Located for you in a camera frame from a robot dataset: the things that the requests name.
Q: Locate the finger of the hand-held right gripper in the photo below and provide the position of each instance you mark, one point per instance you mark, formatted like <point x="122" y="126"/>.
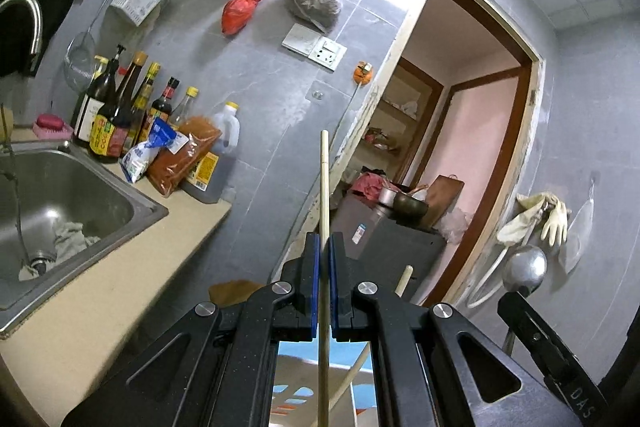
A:
<point x="530" y="322"/>

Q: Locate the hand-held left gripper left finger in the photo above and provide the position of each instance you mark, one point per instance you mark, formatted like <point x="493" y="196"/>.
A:
<point x="314" y="287"/>

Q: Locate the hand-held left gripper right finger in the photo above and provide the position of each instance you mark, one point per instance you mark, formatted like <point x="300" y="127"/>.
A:
<point x="334" y="287"/>

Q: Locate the metal spoon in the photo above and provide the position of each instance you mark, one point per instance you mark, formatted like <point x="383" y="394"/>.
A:
<point x="525" y="267"/>

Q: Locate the wooden chopstick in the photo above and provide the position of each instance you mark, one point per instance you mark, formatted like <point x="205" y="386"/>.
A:
<point x="404" y="279"/>
<point x="324" y="182"/>

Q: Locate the blue and orange blanket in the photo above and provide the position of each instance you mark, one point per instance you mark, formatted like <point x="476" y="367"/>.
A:
<point x="295" y="352"/>

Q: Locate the hanging clear plastic bag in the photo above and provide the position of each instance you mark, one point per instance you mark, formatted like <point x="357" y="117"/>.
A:
<point x="577" y="232"/>

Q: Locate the cream rubber glove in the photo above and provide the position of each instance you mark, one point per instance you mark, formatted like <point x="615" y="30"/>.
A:
<point x="556" y="222"/>
<point x="520" y="217"/>

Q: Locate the small metal cup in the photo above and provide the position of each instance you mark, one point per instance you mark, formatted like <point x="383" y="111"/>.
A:
<point x="386" y="197"/>

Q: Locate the red cloth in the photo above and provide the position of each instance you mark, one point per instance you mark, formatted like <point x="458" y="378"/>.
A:
<point x="370" y="187"/>

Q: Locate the dark metal bowl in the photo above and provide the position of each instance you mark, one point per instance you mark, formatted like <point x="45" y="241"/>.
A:
<point x="410" y="206"/>

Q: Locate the crumpled clear plastic bag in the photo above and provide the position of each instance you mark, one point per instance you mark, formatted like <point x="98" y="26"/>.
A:
<point x="455" y="224"/>

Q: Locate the wooden cutting board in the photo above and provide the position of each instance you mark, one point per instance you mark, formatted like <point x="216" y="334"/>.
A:
<point x="445" y="199"/>

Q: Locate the large jug with yellow cap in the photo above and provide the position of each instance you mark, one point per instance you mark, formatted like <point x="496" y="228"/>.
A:
<point x="222" y="142"/>

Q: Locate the red chili powder bag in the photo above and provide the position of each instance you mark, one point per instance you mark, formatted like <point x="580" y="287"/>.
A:
<point x="182" y="154"/>

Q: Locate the blue and white bag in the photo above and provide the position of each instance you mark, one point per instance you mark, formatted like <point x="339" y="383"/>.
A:
<point x="150" y="147"/>

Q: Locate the clear bottle with yellow cap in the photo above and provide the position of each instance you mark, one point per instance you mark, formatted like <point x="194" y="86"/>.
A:
<point x="184" y="107"/>

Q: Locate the wooden shelf unit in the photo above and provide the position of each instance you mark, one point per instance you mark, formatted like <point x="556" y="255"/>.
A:
<point x="422" y="73"/>

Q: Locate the dark bottle with red cap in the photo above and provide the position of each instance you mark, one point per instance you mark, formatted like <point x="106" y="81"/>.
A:
<point x="162" y="107"/>

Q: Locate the grey dish cloth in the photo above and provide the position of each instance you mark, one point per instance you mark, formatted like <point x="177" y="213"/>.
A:
<point x="72" y="239"/>

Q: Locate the stainless steel sink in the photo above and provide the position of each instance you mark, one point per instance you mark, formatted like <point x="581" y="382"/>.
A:
<point x="75" y="207"/>

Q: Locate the dark bottle with brown cap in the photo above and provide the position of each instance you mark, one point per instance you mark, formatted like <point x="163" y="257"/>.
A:
<point x="112" y="132"/>

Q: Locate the dark bottle with yellow cap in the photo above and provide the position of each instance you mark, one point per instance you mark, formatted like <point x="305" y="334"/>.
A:
<point x="145" y="97"/>

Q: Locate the dark bottle with beige cap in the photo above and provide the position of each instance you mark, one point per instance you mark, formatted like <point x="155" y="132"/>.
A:
<point x="90" y="112"/>

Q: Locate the red plastic bag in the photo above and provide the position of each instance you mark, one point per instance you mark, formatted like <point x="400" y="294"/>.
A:
<point x="240" y="9"/>

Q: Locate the dark pump bottle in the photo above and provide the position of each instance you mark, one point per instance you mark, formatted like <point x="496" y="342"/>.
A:
<point x="119" y="54"/>

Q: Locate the metal mesh skimmer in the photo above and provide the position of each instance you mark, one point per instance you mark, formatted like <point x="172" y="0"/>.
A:
<point x="80" y="62"/>

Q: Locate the curved metal faucet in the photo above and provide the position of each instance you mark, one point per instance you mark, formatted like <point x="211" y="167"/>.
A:
<point x="27" y="7"/>

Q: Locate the wooden door frame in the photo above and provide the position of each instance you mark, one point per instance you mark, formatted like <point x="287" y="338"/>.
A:
<point x="522" y="147"/>

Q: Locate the clear wall hook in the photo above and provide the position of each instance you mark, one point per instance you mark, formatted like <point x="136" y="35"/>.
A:
<point x="317" y="95"/>

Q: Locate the orange wall hook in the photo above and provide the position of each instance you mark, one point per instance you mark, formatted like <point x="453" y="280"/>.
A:
<point x="363" y="74"/>

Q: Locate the white wall socket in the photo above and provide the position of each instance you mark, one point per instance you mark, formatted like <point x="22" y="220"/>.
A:
<point x="327" y="53"/>

